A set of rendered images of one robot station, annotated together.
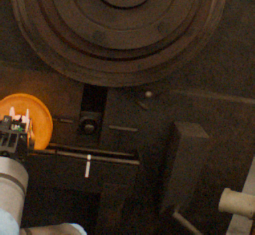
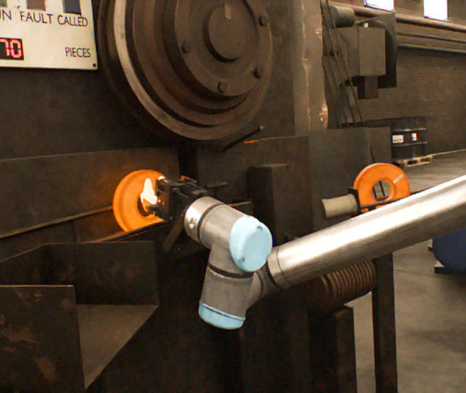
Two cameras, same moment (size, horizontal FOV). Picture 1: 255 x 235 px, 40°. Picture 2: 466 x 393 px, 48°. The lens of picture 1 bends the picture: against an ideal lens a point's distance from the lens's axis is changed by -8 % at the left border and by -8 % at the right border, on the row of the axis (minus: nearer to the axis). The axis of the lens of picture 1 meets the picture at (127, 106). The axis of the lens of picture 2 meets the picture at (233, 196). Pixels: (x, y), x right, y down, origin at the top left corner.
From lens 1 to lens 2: 0.80 m
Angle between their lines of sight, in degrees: 32
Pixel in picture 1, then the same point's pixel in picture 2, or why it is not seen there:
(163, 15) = (255, 61)
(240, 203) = (341, 203)
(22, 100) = (146, 174)
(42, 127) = not seen: hidden behind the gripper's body
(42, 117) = not seen: hidden behind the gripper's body
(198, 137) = (283, 166)
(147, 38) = (250, 83)
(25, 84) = (128, 166)
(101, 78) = (210, 133)
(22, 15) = (137, 85)
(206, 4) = not seen: hidden behind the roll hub
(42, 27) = (162, 93)
